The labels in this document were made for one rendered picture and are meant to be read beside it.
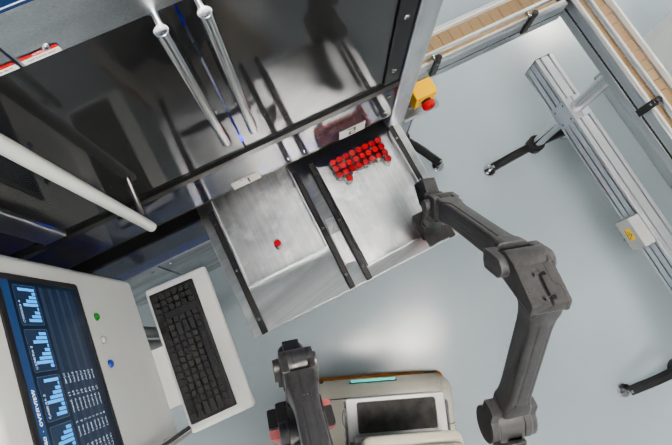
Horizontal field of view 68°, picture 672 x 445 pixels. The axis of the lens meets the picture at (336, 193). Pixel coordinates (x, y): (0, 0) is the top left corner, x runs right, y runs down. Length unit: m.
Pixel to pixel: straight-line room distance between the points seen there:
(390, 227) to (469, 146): 1.18
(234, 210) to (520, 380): 0.94
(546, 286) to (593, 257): 1.77
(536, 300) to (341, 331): 1.56
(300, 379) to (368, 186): 0.75
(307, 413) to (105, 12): 0.70
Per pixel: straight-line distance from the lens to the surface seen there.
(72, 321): 1.28
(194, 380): 1.62
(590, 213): 2.75
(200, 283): 1.64
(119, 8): 0.73
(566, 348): 2.62
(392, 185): 1.58
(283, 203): 1.56
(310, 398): 0.97
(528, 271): 0.95
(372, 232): 1.54
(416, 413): 1.38
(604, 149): 2.22
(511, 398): 1.12
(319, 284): 1.51
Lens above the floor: 2.39
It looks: 75 degrees down
